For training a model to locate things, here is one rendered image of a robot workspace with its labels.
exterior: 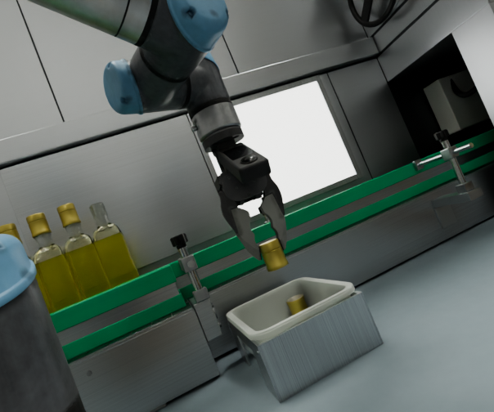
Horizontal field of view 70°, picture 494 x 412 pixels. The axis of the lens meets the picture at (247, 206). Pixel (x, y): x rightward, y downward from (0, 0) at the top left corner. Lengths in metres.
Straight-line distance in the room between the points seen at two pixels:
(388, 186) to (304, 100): 0.36
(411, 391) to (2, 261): 0.40
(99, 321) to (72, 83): 0.65
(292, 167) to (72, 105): 0.61
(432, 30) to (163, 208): 0.87
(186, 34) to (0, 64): 0.77
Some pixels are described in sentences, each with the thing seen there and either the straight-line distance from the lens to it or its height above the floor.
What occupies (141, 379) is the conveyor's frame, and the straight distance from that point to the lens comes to 0.67.
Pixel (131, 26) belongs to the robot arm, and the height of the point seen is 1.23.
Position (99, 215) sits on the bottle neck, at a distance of 0.80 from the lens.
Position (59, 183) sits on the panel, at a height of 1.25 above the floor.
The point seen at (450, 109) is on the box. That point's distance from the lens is 1.34.
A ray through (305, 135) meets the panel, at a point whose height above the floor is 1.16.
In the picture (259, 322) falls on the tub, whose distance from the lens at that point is 0.71.
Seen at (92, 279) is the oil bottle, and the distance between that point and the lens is 0.79.
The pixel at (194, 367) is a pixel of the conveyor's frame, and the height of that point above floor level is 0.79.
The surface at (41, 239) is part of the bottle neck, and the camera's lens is 0.82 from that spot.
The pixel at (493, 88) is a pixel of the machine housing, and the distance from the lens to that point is 1.10.
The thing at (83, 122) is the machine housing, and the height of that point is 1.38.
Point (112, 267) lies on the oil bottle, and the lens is 0.77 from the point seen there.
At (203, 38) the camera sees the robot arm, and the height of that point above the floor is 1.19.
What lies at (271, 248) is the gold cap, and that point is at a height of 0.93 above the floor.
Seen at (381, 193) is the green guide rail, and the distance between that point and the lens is 0.94.
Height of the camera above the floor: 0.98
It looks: 3 degrees up
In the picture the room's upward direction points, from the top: 22 degrees counter-clockwise
